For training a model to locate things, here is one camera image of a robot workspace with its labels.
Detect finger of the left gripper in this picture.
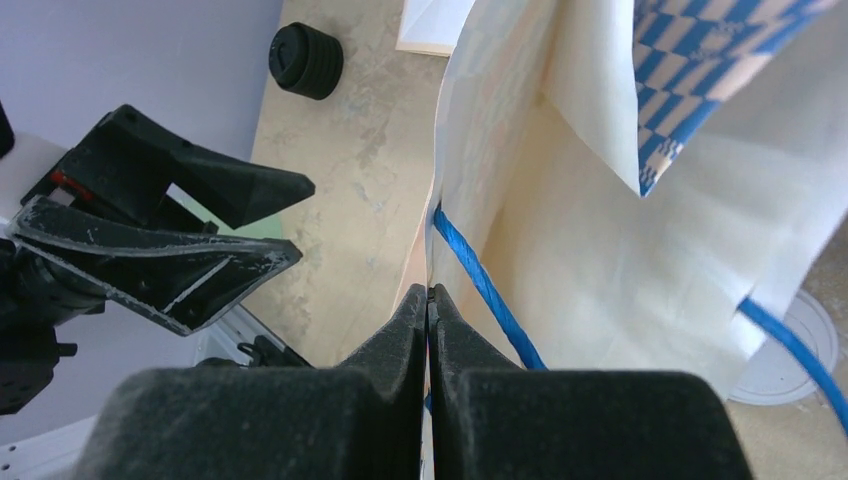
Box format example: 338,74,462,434
6,195,302,336
23,104,315,229

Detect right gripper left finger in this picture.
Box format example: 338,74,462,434
73,284,427,479

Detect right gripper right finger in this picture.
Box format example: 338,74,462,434
427,285,752,479

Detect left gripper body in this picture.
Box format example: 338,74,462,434
0,99,114,419

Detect checkered paper bag blue handles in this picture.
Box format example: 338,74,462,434
402,1,847,421

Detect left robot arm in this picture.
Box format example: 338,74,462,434
1,105,315,479

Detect stack of black lids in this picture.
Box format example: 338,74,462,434
268,22,344,100

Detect white cup lid near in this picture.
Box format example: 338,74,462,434
730,290,839,406

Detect stack of flat paper bags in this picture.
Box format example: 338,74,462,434
395,0,475,57

